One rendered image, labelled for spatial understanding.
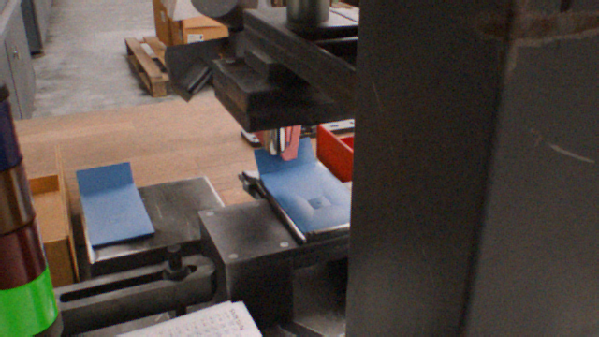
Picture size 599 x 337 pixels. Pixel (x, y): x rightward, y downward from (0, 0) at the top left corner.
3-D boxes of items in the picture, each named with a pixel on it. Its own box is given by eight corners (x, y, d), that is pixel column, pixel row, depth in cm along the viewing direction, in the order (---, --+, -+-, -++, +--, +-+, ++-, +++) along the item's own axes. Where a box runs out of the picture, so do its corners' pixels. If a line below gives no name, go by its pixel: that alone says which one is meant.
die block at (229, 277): (366, 241, 71) (369, 185, 67) (411, 287, 62) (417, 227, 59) (203, 279, 64) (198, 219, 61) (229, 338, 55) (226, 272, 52)
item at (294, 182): (310, 158, 71) (308, 136, 69) (372, 218, 58) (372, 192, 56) (255, 171, 68) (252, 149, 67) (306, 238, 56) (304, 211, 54)
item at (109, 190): (132, 180, 81) (129, 160, 80) (154, 234, 68) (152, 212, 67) (79, 189, 78) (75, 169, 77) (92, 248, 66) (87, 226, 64)
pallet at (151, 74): (290, 80, 429) (290, 61, 423) (153, 97, 394) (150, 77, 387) (240, 43, 528) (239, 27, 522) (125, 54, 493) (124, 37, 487)
